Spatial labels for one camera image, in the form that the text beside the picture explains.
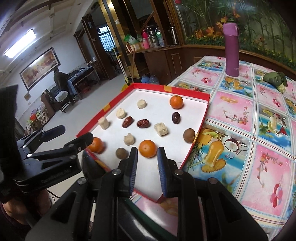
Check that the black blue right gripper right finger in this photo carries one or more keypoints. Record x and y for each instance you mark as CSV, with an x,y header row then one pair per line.
x,y
180,184

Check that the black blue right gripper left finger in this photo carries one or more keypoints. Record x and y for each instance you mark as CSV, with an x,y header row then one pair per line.
x,y
116,184

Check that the beige pastry piece front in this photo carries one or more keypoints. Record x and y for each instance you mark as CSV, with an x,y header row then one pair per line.
x,y
129,139

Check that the beige pastry piece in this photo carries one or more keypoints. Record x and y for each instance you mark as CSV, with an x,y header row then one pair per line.
x,y
104,123
120,113
129,139
141,104

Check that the orange tangerine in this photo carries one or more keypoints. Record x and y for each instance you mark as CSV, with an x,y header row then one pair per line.
x,y
176,102
147,148

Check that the brown longan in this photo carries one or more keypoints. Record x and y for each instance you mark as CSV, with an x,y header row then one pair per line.
x,y
121,153
189,135

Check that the dark red jujube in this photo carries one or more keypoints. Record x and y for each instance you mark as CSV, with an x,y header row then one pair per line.
x,y
176,118
144,123
127,122

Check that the person's left hand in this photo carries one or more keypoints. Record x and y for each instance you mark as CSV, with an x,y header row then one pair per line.
x,y
18,211

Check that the brown longan in tray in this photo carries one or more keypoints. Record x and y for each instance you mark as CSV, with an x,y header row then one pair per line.
x,y
121,153

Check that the orange tangerine left edge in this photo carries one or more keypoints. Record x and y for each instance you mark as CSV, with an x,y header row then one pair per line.
x,y
96,146

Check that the red white tray box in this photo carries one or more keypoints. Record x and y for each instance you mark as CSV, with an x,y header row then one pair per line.
x,y
157,110

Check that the beige pastry piece near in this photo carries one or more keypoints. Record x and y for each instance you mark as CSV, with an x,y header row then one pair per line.
x,y
104,123

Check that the beige pastry piece middle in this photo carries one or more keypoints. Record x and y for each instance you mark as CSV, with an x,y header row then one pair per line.
x,y
120,113

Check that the beige pastry piece far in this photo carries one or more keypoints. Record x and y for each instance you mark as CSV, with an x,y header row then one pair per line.
x,y
141,104

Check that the colourful fruit print tablecloth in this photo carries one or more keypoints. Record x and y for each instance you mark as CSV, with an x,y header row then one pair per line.
x,y
247,140

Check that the seated person in background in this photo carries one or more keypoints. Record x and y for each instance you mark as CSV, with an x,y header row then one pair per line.
x,y
61,79

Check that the ceiling fluorescent light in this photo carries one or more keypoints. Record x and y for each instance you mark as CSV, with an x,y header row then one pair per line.
x,y
22,44

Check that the wooden cabinet with bottles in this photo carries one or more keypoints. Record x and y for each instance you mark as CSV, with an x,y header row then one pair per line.
x,y
148,36

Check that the purple thermos bottle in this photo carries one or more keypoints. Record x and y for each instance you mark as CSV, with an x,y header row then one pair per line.
x,y
231,38

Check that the framed wall painting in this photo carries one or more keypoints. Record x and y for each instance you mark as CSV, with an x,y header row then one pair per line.
x,y
39,68

